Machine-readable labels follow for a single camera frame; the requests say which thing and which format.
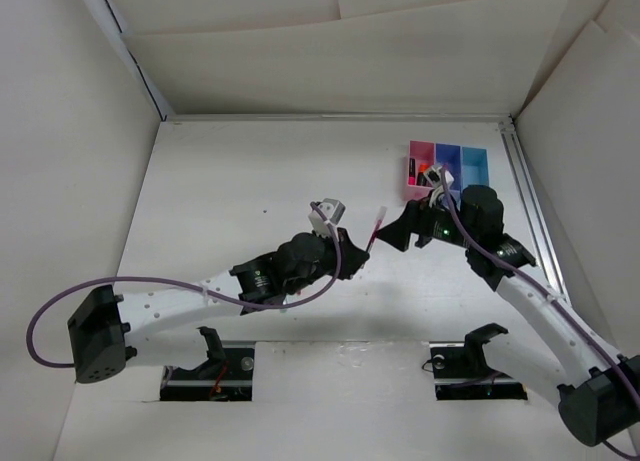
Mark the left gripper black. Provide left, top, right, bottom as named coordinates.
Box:
left=284, top=225, right=368, bottom=296

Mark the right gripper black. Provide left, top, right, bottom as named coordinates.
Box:
left=374, top=189, right=477, bottom=252

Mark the orange highlighter black body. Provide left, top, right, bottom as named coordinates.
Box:
left=416, top=163, right=430, bottom=187

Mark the pink highlighter black body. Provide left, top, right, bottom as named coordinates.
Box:
left=407, top=157, right=416, bottom=186

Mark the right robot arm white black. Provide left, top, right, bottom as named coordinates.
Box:
left=376, top=185, right=639, bottom=447

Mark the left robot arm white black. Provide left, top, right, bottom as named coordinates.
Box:
left=67, top=228, right=370, bottom=384

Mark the pink container box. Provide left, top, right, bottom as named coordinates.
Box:
left=402, top=140, right=435, bottom=201

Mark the dark blue container box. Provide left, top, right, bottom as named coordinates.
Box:
left=435, top=143, right=462, bottom=191

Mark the light blue container box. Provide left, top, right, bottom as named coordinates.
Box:
left=461, top=147, right=490, bottom=189

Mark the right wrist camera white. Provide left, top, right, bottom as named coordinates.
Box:
left=424, top=164, right=455, bottom=201

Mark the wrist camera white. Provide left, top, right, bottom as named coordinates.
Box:
left=308, top=198, right=346, bottom=237
left=424, top=164, right=455, bottom=201

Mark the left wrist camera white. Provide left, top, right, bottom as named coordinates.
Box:
left=308, top=198, right=346, bottom=237

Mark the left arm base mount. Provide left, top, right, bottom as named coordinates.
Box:
left=159, top=327, right=256, bottom=402

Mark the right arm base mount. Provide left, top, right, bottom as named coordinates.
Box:
left=421, top=323, right=528, bottom=401

